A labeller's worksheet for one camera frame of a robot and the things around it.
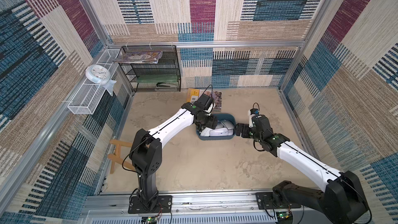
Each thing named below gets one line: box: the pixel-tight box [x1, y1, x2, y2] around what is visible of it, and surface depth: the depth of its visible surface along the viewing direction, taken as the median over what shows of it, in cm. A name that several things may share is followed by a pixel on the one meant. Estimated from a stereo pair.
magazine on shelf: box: [111, 51, 163, 64], surface depth 88 cm
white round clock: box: [85, 64, 111, 85], surface depth 76 cm
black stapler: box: [155, 82, 177, 88], surface depth 111 cm
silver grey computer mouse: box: [215, 119, 235, 130], surface depth 100 cm
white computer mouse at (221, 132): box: [209, 128, 234, 137], surface depth 95 cm
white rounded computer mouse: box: [200, 127, 213, 137], surface depth 96 cm
